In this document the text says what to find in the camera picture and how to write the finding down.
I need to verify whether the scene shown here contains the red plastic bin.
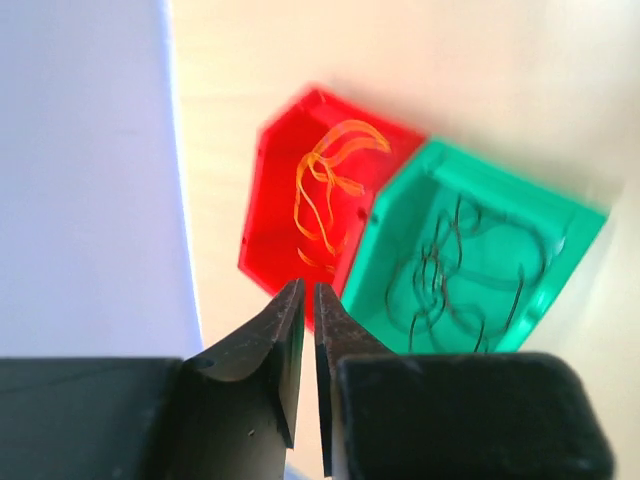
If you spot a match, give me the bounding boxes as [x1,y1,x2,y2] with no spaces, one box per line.
[238,84,429,329]

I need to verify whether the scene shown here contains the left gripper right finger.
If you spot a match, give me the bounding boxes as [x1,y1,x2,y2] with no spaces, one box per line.
[313,283,615,479]

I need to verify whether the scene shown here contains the dark wires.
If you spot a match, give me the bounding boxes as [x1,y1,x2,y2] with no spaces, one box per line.
[384,194,569,354]

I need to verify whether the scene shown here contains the left green plastic bin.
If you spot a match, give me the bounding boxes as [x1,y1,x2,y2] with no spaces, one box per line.
[342,139,607,354]

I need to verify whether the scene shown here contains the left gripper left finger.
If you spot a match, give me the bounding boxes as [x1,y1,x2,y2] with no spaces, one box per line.
[1,279,305,479]

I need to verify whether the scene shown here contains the yellow wires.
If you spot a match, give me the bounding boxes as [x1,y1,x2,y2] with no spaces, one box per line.
[292,118,394,275]

